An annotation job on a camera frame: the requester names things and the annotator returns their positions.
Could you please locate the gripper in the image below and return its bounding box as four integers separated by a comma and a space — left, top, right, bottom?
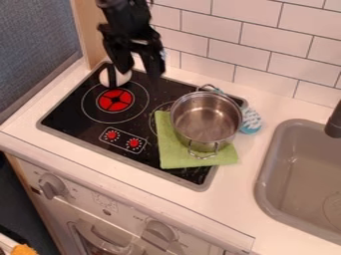
96, 21, 169, 80

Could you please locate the silver pot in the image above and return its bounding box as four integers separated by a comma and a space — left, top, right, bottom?
169, 84, 244, 160

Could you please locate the white toy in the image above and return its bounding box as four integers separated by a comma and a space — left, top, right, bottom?
97, 62, 134, 89

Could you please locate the toy stove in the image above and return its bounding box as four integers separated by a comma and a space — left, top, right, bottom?
36, 60, 248, 193

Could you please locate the green cloth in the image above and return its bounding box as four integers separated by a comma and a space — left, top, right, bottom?
153, 110, 240, 170

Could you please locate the toy sink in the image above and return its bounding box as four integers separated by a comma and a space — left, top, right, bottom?
252, 119, 341, 246

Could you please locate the tap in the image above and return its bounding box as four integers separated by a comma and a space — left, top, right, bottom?
323, 99, 341, 139

